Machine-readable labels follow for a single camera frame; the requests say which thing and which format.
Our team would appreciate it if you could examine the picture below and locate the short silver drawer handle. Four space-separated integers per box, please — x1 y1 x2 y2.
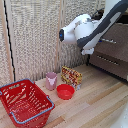
96 54 120 66

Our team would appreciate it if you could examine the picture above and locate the red plastic bowl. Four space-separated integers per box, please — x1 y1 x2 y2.
56 83 76 101

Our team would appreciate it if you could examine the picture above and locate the brown drawer with long handle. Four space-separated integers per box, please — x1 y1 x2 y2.
94 22 128 63

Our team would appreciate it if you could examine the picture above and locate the red plastic shopping basket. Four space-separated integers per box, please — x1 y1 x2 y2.
0 78 56 128

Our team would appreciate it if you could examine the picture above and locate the brown drawer with short handle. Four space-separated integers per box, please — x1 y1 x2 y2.
87 50 128 81

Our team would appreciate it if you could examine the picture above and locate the pink plastic cup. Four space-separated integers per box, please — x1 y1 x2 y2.
45 71 58 92

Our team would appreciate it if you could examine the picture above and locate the brown drawer cabinet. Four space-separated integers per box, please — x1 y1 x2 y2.
86 9 128 82

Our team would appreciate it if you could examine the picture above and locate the long silver drawer handle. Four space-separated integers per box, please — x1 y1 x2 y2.
99 37 118 45

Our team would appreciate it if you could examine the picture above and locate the black vertical frame strip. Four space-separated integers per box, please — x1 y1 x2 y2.
3 0 16 83

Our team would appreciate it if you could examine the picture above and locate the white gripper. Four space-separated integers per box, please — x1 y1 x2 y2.
81 47 95 56

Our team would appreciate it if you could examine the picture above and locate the yellow red snack box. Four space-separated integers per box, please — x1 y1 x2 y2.
60 65 83 91

